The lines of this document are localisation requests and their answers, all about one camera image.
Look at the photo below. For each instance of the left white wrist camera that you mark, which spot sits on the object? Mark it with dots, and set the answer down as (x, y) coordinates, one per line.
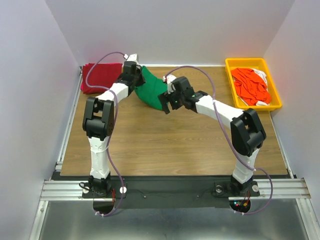
(132, 57)

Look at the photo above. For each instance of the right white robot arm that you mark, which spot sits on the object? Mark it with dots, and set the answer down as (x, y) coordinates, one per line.
(247, 133)

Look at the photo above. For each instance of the orange t shirt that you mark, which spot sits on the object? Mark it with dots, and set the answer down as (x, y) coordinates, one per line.
(250, 88)

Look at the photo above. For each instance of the aluminium frame rail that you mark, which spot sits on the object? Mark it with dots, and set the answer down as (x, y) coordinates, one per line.
(293, 188)

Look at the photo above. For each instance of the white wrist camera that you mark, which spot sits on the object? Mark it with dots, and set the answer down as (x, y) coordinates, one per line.
(132, 57)
(168, 80)

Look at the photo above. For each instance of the left side aluminium rail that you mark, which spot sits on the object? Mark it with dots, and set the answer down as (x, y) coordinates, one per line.
(62, 151)

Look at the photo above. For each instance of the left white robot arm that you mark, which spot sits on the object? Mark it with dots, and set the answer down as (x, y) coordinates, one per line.
(99, 121)

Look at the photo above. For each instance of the right side aluminium rail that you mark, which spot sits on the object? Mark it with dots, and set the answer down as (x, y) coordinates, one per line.
(282, 150)

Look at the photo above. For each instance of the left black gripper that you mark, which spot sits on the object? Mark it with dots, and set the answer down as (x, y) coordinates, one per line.
(139, 78)

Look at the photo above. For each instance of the white t shirt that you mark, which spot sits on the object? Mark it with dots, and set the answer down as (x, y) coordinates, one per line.
(261, 74)

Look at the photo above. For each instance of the yellow plastic bin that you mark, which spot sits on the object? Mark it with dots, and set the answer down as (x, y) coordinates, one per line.
(259, 64)

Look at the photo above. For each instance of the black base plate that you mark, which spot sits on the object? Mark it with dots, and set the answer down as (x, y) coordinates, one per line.
(170, 192)

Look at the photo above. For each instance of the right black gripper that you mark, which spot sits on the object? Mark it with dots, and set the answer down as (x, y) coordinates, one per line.
(164, 101)

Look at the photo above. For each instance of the green t shirt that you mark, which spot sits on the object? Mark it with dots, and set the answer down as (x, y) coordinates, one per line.
(149, 92)

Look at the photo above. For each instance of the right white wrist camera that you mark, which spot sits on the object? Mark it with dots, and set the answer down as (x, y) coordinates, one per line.
(168, 80)

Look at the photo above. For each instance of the folded red t shirt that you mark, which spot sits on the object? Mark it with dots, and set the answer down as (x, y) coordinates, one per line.
(104, 74)

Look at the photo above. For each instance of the folded pink t shirt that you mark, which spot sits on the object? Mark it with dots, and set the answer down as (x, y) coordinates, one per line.
(82, 86)

